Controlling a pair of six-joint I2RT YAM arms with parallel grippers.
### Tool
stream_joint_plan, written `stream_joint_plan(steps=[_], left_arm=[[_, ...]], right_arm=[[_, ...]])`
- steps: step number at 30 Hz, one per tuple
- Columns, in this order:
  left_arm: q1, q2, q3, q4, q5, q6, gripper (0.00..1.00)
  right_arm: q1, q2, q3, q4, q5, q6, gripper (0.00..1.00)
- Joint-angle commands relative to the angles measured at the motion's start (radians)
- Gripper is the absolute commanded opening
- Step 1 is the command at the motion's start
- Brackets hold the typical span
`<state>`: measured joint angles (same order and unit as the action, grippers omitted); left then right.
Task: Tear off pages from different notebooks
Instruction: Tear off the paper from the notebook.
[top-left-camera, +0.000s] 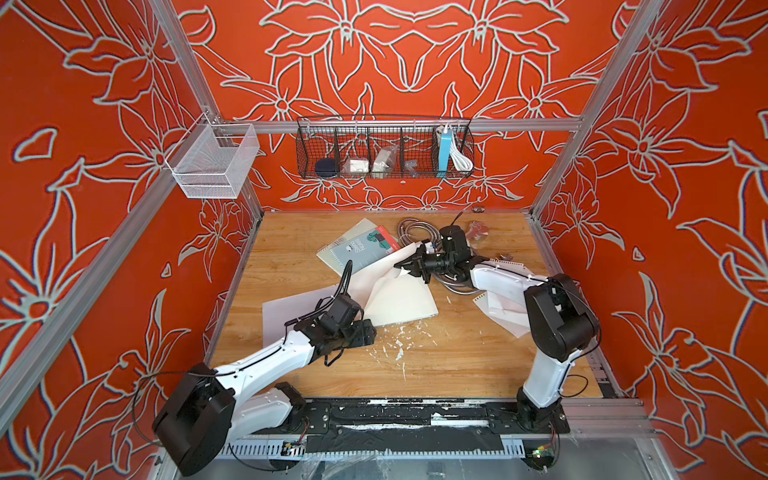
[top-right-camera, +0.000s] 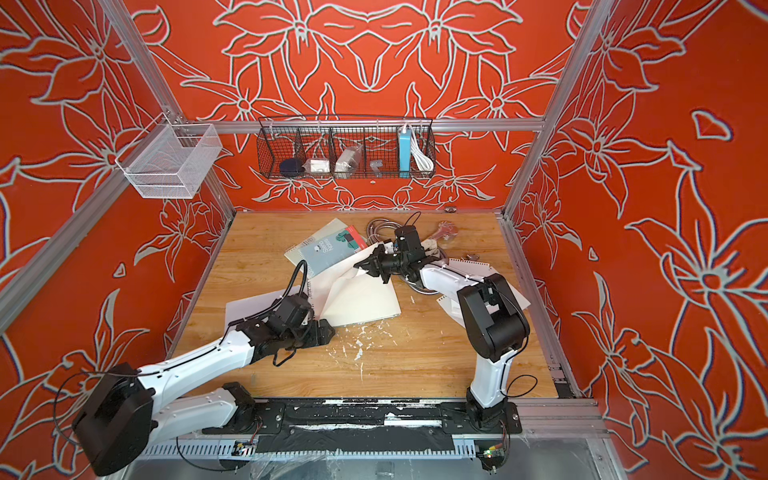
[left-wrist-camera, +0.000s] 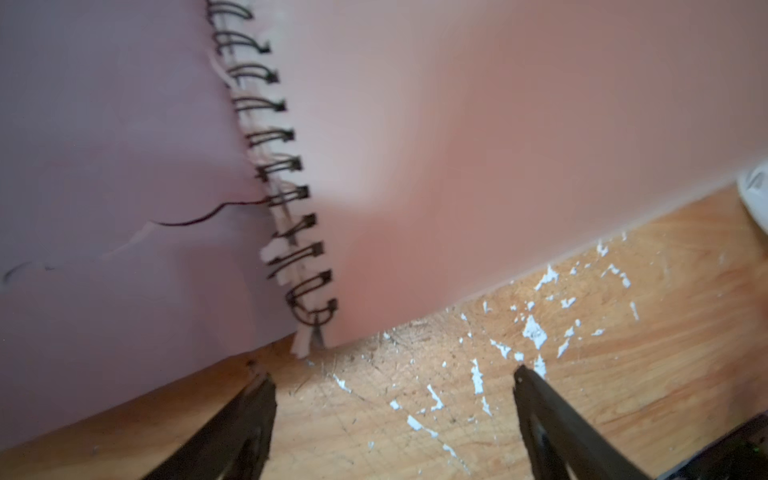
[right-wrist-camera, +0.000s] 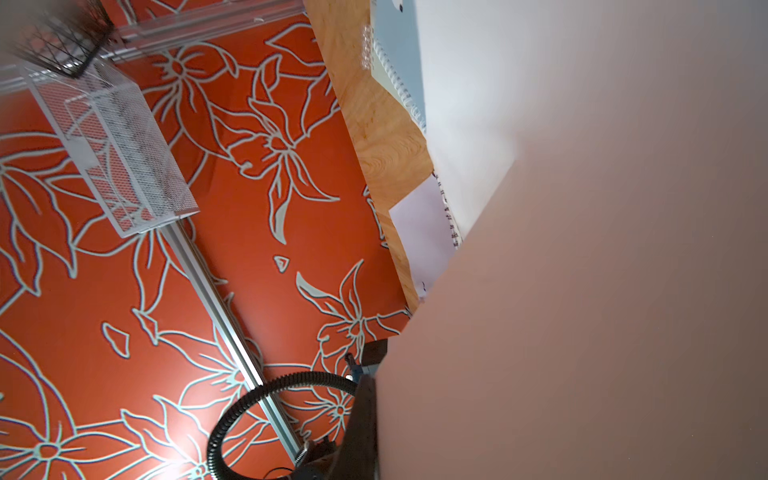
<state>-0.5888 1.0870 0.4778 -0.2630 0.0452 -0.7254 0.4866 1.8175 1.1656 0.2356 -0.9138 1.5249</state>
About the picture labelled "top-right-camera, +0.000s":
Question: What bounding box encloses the white small box in basket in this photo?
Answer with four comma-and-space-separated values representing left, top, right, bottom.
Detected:
303, 158, 332, 176

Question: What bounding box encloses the small coiled metal hose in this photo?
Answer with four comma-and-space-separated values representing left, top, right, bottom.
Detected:
365, 217, 400, 244

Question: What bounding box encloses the white wire basket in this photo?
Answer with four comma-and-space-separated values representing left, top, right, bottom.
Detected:
119, 123, 222, 200

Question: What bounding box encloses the white cable in basket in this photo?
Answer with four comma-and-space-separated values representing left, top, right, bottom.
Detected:
410, 133, 436, 173

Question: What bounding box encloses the white sticker picture notebook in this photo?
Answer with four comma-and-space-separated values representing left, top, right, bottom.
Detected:
224, 242, 402, 329

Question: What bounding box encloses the teal steno notes notebook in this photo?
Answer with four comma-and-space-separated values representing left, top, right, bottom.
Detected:
299, 226, 368, 276

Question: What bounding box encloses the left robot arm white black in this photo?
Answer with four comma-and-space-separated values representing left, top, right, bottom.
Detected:
72, 261, 335, 477

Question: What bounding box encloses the beige work glove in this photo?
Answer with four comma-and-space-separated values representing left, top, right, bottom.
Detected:
421, 239, 439, 256

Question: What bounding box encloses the small metal clip in basket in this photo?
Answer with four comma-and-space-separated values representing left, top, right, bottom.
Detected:
369, 160, 383, 178

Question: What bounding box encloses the black wire wall basket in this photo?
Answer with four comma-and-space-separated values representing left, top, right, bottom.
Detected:
256, 115, 437, 180

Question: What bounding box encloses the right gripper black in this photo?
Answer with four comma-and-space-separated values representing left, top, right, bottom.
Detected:
354, 246, 411, 286

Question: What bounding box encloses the light blue box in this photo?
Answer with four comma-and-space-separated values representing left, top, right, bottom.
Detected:
397, 125, 412, 179

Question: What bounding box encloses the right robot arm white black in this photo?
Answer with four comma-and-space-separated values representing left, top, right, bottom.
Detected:
354, 225, 531, 433

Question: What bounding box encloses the clear plastic bag in basket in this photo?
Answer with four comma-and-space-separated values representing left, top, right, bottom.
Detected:
334, 145, 363, 179

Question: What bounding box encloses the dark round object in basket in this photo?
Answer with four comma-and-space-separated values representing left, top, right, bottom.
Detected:
279, 157, 306, 178

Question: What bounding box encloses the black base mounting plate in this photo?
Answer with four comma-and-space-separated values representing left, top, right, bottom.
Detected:
202, 399, 522, 457

